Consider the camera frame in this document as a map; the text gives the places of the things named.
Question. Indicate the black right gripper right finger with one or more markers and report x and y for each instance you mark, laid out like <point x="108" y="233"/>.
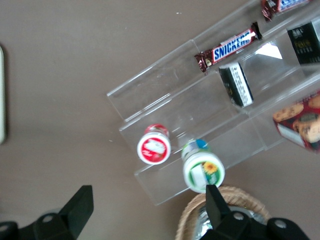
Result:
<point x="217" y="210"/>

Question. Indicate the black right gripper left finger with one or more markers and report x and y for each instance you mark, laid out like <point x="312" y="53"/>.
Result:
<point x="72" y="212"/>

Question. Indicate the green-label yogurt cup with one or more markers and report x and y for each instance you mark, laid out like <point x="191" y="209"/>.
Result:
<point x="203" y="172"/>

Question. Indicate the cream rectangular tray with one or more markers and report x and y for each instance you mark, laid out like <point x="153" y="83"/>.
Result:
<point x="2" y="95"/>

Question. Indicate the silver foil bag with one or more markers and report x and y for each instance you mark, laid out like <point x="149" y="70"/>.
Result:
<point x="202" y="225"/>

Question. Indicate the small tan wicker basket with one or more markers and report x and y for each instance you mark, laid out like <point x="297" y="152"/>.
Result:
<point x="187" y="217"/>

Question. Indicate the clear acrylic stepped display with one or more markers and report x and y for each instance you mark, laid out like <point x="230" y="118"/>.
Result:
<point x="180" y="100"/>

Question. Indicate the red cookie box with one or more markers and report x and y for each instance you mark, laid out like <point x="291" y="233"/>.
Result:
<point x="300" y="122"/>

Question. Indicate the small black box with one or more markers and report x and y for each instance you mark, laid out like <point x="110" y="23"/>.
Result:
<point x="303" y="43"/>
<point x="236" y="85"/>

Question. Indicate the Snickers chocolate bar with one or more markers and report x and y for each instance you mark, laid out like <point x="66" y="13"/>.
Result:
<point x="280" y="6"/>
<point x="228" y="48"/>

